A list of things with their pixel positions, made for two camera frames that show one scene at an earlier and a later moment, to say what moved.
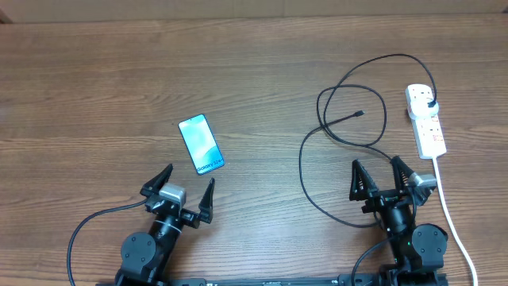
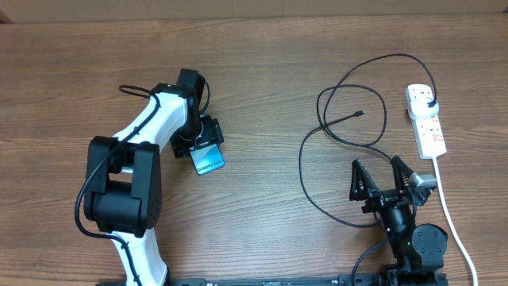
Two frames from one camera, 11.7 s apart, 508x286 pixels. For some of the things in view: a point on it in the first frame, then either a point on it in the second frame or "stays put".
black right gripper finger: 402,173 stays put
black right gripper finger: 363,185 stays put
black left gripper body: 189,218 → 196,133
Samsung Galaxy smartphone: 201,143 stays put
